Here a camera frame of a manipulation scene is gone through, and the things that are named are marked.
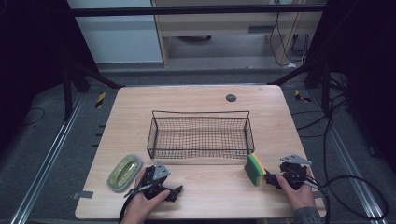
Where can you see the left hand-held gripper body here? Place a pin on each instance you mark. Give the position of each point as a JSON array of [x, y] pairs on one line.
[[157, 174]]

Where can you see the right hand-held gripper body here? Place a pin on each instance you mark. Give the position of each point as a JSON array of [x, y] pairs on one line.
[[292, 174]]

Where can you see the yellow and green sponge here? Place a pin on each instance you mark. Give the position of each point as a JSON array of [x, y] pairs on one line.
[[253, 171]]

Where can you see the person's right hand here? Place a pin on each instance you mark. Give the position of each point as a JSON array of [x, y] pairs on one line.
[[300, 197]]

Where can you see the person's left hand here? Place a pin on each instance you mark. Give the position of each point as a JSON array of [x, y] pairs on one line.
[[140, 207]]

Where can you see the grey tape piece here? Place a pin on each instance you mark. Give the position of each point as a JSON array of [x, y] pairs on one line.
[[318, 195], [82, 194]]

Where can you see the yellow and black tape strip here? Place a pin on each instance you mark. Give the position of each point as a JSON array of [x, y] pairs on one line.
[[100, 99], [301, 97]]

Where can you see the grey round table grommet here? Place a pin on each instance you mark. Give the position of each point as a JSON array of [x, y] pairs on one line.
[[231, 98]]

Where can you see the black metal stand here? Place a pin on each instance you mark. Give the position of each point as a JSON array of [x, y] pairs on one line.
[[67, 93], [325, 87]]

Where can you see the dark curtain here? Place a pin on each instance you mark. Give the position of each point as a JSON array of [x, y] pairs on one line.
[[367, 77], [31, 62]]

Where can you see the white cabinet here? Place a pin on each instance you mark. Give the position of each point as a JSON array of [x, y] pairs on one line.
[[118, 40]]

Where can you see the light wooden desk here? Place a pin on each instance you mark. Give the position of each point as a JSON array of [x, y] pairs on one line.
[[218, 21]]

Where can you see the black horizontal bar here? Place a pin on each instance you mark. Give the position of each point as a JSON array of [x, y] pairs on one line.
[[186, 10]]

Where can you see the aluminium floor rail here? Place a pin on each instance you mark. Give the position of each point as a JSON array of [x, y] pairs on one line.
[[351, 174], [46, 161]]

